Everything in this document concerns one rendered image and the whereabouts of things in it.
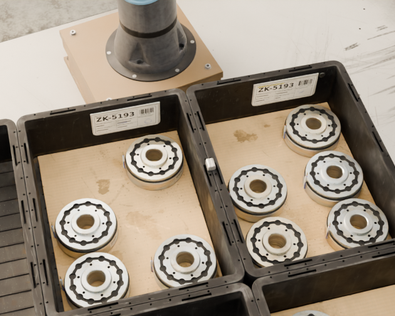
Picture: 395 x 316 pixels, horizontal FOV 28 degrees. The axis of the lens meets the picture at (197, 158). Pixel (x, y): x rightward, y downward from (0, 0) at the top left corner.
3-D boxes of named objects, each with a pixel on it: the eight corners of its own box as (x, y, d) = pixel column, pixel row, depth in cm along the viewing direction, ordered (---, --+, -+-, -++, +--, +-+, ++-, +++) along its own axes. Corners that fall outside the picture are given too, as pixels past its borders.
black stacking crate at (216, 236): (26, 158, 145) (16, 119, 136) (182, 129, 150) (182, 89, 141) (58, 357, 122) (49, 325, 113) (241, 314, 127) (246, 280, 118)
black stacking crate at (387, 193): (184, 129, 150) (184, 89, 141) (330, 101, 155) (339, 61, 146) (243, 313, 127) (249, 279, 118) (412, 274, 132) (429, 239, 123)
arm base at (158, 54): (103, 39, 166) (97, 3, 158) (166, 15, 171) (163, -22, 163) (134, 84, 158) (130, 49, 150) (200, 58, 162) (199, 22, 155)
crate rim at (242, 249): (183, 94, 142) (183, 86, 141) (338, 67, 148) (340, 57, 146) (247, 286, 119) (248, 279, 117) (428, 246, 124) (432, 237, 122)
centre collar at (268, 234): (259, 231, 131) (259, 229, 130) (288, 228, 131) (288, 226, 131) (265, 257, 128) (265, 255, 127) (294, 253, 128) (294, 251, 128)
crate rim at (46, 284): (17, 125, 137) (14, 116, 136) (183, 94, 142) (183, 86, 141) (49, 331, 114) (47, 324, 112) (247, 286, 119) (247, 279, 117)
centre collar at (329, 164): (316, 165, 139) (316, 163, 139) (342, 160, 140) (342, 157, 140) (326, 187, 136) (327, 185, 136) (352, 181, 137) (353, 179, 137)
